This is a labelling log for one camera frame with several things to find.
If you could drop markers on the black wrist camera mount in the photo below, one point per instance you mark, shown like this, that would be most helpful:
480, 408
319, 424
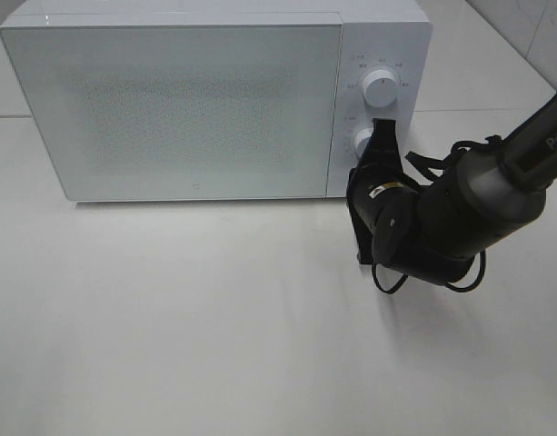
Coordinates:
363, 232

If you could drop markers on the white microwave knob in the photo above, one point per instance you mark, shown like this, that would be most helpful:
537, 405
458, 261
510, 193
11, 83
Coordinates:
380, 87
361, 140

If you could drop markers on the white microwave oven body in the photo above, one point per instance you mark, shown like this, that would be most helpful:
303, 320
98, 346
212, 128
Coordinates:
394, 34

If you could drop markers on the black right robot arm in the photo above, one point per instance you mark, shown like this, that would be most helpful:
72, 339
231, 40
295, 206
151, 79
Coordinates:
433, 219

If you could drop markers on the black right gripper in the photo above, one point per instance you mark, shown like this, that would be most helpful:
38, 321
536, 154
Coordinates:
379, 168

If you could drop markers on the white microwave door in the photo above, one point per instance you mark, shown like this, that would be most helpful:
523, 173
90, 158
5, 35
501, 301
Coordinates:
182, 113

